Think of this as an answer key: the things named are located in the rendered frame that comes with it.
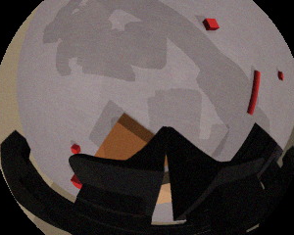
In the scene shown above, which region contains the red flat bar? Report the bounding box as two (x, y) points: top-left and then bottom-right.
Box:
(248, 70), (261, 115)

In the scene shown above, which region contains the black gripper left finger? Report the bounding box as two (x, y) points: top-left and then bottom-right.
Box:
(69, 125), (170, 216)

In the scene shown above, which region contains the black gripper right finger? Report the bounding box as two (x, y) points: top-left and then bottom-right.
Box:
(167, 126), (265, 220)

